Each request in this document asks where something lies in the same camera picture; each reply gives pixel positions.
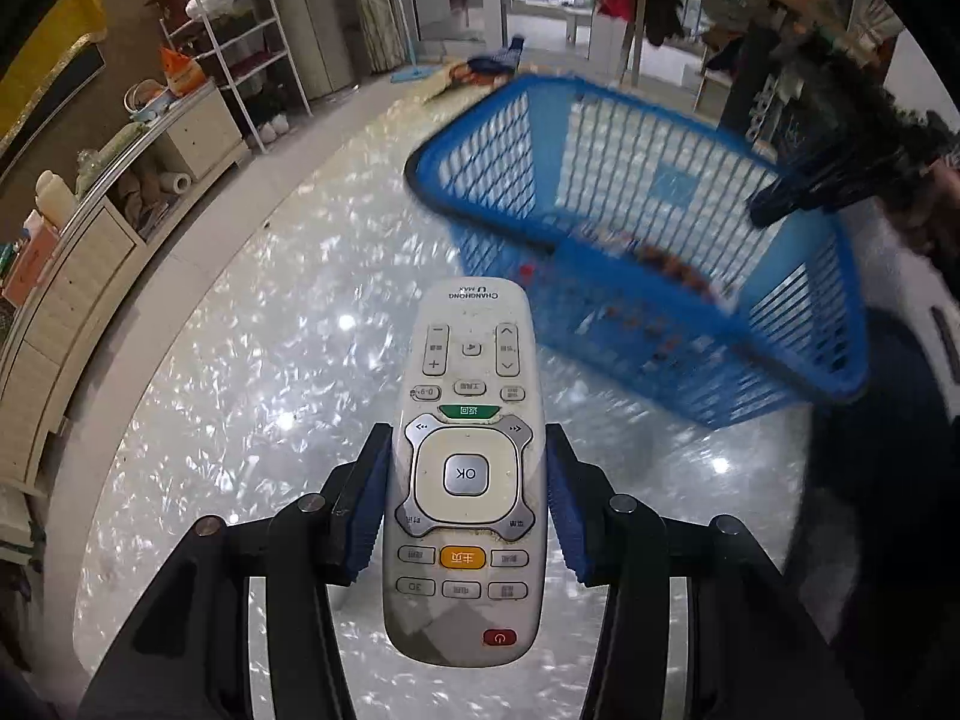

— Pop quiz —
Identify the orange bag on cabinet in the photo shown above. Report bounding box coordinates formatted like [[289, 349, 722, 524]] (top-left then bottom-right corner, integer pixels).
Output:
[[160, 46, 206, 98]]

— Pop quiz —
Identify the white metal shelf rack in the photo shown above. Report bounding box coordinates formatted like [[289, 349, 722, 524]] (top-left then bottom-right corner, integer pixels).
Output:
[[148, 0, 311, 151]]

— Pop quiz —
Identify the beige TV cabinet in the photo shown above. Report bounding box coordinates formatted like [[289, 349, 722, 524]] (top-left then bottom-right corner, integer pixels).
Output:
[[2, 83, 249, 497]]

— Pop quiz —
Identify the blue plastic lattice basket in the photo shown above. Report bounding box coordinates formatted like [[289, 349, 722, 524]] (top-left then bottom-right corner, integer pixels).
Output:
[[405, 73, 869, 427]]

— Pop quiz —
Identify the blue mop on floor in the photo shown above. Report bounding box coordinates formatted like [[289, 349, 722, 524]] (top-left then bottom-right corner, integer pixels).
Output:
[[391, 34, 526, 88]]

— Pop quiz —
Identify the white TV remote control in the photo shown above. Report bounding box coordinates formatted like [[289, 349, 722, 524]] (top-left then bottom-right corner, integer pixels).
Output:
[[382, 277, 548, 668]]

